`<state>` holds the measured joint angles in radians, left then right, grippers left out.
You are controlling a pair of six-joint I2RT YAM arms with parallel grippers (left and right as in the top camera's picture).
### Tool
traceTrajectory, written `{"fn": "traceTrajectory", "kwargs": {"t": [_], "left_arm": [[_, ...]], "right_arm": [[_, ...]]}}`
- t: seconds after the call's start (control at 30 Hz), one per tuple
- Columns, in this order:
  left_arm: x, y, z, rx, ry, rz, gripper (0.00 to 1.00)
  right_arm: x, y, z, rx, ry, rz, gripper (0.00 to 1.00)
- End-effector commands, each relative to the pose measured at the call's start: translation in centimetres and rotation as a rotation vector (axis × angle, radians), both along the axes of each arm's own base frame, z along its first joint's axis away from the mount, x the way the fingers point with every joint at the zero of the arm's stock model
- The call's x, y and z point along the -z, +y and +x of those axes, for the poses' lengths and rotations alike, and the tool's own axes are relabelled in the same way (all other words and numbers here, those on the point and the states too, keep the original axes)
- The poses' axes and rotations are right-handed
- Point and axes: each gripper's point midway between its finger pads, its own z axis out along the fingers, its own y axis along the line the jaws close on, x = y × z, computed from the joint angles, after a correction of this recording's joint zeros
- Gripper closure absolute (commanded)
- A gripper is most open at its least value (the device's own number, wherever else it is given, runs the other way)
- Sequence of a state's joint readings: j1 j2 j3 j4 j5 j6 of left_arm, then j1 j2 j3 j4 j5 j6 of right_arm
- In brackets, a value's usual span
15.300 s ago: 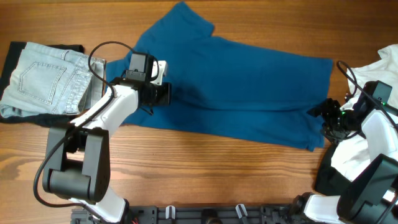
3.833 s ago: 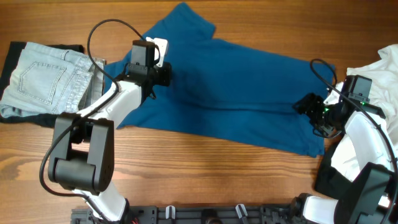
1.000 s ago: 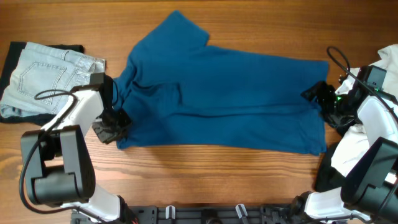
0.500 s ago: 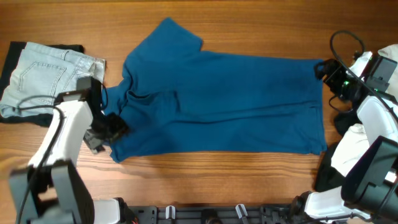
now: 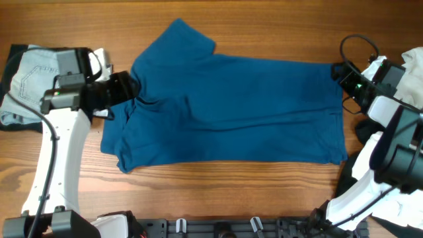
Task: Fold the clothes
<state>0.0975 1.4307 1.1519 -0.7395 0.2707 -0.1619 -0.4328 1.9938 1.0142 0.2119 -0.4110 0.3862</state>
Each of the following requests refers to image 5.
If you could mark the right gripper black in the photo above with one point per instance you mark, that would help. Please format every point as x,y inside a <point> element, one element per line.
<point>346,77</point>

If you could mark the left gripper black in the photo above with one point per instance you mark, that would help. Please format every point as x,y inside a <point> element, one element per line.
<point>126,90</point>

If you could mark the blue t-shirt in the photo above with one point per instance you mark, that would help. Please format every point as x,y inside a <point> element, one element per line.
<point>197,105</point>

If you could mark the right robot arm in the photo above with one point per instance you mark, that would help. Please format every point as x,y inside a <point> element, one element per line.
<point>357,203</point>

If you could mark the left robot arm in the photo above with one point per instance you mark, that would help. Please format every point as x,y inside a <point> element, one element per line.
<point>52,206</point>

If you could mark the light blue denim jeans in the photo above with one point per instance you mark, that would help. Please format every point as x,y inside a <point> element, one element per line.
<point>30,71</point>

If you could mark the black folded garment left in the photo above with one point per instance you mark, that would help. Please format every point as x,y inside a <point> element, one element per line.
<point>62,105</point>

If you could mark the white garment pile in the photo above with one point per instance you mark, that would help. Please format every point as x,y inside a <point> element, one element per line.
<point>389,154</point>

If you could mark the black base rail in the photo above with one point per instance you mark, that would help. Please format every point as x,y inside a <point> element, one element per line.
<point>231,228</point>

